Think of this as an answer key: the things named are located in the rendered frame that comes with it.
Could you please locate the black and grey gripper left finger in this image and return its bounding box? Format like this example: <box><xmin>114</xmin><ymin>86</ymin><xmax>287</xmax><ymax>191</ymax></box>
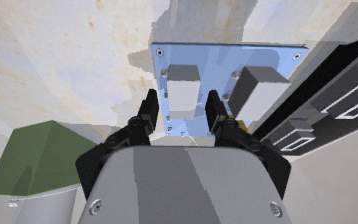
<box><xmin>75</xmin><ymin>89</ymin><xmax>159</xmax><ymax>201</ymax></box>

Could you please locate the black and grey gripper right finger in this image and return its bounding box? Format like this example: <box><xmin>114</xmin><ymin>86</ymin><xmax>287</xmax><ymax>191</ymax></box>
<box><xmin>205</xmin><ymin>90</ymin><xmax>291</xmax><ymax>201</ymax></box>

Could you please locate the yellow rectangular block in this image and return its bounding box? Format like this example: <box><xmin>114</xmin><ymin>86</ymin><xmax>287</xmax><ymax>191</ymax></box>
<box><xmin>229</xmin><ymin>115</ymin><xmax>248</xmax><ymax>132</ymax></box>

